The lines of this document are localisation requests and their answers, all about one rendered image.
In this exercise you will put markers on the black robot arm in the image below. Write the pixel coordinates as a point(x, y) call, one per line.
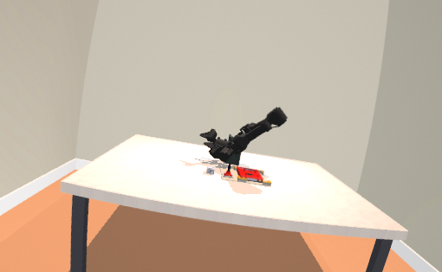
point(276, 117)

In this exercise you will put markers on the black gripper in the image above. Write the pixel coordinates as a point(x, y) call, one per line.
point(211, 136)

